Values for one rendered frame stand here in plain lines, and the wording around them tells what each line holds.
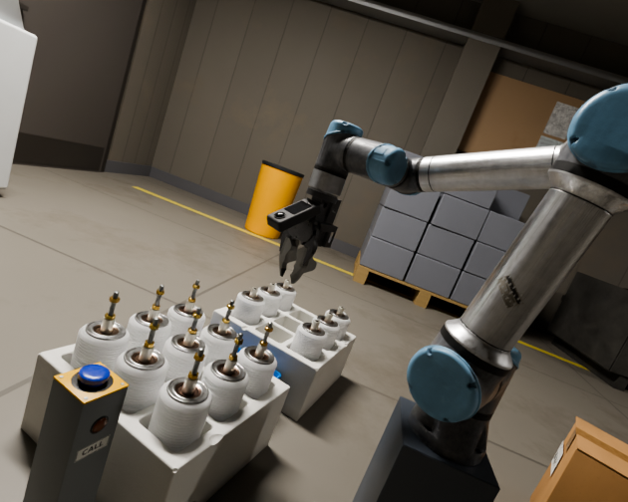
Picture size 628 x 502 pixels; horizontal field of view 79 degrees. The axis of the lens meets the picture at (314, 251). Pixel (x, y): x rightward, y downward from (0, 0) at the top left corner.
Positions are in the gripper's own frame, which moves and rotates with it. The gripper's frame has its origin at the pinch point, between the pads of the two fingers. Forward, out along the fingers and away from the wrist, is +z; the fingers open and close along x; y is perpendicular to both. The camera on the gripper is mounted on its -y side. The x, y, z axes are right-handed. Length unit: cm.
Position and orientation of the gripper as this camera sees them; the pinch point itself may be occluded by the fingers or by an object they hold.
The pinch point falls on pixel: (286, 274)
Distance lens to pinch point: 87.5
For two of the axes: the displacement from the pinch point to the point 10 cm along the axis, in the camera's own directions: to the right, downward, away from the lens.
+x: -6.9, -3.8, 6.1
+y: 6.4, 0.8, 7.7
